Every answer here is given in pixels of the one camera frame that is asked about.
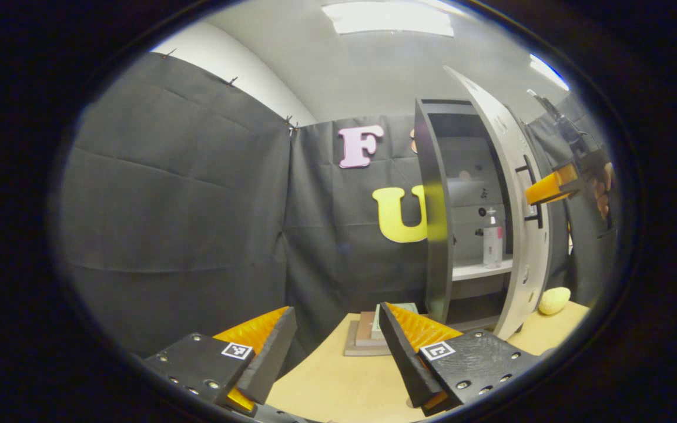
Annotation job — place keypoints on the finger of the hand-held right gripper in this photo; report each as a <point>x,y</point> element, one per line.
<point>547,188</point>

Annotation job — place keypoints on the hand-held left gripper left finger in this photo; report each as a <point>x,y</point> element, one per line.
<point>271,358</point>

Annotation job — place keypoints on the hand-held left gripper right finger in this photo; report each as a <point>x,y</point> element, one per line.
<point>409,364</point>

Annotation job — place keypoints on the round brown coaster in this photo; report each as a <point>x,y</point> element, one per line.
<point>410,402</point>

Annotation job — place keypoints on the clear bottle with pink label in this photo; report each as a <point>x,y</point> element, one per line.
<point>492,247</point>

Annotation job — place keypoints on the grey cabinet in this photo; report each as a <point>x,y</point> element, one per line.
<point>438,235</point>

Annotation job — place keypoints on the green notebook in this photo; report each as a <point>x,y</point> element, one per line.
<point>376,326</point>

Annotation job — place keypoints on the brown book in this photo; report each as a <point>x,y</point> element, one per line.
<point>365,329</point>

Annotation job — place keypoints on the small ceiling light panel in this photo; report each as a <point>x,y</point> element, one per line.
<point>549,71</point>

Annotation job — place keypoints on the yellow bun-shaped sponge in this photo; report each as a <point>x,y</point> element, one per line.
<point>554,301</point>

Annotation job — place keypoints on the black backdrop cloth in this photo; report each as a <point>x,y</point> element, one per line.
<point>168,205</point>

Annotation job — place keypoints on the large ceiling light panel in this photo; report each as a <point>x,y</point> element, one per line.
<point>388,17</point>

